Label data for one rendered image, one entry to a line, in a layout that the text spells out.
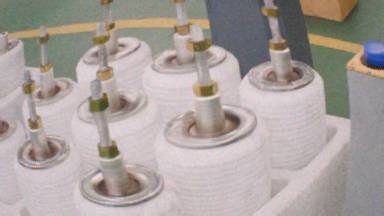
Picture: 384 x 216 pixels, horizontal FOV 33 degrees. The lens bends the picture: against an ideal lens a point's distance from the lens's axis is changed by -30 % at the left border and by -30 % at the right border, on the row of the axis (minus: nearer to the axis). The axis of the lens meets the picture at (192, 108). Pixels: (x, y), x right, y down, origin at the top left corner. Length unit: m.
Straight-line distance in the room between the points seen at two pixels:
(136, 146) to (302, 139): 0.16
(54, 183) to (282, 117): 0.24
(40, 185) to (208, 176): 0.16
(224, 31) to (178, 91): 0.26
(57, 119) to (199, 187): 0.21
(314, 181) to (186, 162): 0.14
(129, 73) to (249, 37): 0.21
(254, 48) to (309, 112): 0.31
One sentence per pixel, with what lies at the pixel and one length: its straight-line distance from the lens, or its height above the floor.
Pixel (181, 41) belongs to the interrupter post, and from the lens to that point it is 0.85.
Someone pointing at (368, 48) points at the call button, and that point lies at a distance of 0.65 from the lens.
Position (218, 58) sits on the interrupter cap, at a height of 0.25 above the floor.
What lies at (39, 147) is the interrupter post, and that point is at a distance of 0.71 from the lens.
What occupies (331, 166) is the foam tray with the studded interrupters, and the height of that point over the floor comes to 0.17.
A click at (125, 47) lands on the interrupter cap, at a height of 0.25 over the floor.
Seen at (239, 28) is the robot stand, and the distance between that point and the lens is 1.06.
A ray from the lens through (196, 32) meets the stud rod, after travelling 0.68.
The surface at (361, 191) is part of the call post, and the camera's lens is 0.69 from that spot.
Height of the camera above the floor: 0.54
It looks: 23 degrees down
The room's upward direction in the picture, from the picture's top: 9 degrees counter-clockwise
